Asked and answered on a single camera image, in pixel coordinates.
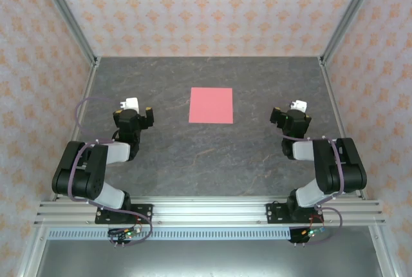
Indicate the pink square paper sheet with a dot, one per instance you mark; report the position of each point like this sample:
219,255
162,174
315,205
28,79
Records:
210,105

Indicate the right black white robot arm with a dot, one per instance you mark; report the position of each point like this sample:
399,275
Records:
328,167

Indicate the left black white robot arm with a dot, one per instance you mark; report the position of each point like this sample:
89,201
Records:
80,174

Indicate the grey metal sheet shelf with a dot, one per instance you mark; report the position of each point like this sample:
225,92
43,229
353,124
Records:
206,257

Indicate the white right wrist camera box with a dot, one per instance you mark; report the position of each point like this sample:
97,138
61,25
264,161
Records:
301,105

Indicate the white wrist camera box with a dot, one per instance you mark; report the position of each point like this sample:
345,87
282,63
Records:
301,105
130,103

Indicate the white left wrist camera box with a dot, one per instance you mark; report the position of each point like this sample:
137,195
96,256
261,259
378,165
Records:
130,103

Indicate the aluminium table edge rail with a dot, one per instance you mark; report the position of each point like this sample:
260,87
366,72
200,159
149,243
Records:
338,116
80,116

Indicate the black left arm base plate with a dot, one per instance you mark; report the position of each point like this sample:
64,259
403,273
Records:
145,212

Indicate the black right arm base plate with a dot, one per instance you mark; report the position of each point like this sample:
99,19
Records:
273,215

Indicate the aluminium frame post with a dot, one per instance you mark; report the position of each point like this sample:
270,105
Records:
351,9
64,9

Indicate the aluminium mounting rail beam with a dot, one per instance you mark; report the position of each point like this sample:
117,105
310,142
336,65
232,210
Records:
209,212

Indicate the aluminium frame bar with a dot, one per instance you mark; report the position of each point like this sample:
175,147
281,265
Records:
383,257
32,257

